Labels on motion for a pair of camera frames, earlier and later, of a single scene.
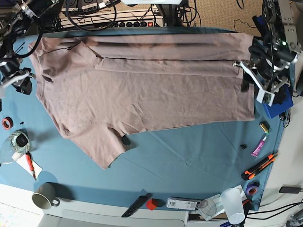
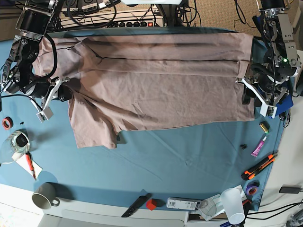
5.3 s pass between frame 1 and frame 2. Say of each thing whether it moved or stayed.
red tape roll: stayed
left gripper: moved
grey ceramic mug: stayed
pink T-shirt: moved
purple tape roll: stayed
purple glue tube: stayed
